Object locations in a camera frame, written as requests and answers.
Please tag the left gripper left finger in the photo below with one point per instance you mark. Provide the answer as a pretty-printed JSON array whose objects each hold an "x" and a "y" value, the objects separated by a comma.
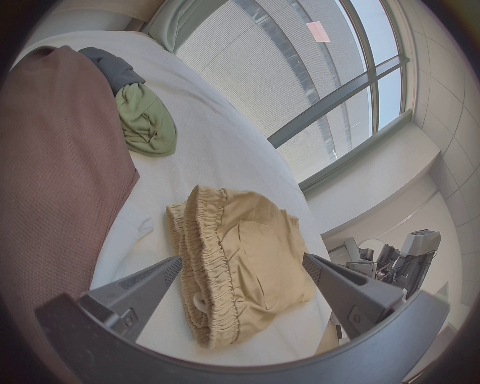
[{"x": 127, "y": 296}]

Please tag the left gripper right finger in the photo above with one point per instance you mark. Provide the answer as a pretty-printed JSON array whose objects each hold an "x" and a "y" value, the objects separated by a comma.
[{"x": 356, "y": 303}]

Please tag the tan shorts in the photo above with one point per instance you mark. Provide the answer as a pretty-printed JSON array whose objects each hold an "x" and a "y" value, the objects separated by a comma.
[{"x": 255, "y": 255}]

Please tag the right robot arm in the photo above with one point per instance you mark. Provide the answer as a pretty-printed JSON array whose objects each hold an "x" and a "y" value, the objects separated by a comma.
[{"x": 416, "y": 255}]

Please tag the bed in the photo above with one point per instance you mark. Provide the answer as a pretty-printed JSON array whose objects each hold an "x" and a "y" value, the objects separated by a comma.
[{"x": 210, "y": 161}]

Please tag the brown shorts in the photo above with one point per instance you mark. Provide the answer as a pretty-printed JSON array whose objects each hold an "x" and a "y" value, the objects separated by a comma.
[{"x": 56, "y": 168}]

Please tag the green garment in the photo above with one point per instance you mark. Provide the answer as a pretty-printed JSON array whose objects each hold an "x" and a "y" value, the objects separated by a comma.
[{"x": 146, "y": 123}]

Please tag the black garment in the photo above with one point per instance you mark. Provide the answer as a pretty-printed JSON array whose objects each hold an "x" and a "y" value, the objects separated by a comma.
[{"x": 112, "y": 69}]

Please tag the window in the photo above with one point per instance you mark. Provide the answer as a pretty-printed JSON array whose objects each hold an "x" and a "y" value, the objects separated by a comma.
[{"x": 300, "y": 75}]

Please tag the grey-green curtain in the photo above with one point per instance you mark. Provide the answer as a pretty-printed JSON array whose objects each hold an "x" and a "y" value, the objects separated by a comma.
[{"x": 172, "y": 26}]

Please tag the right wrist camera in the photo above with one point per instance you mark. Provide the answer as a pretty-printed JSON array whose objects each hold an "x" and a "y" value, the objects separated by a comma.
[{"x": 366, "y": 254}]

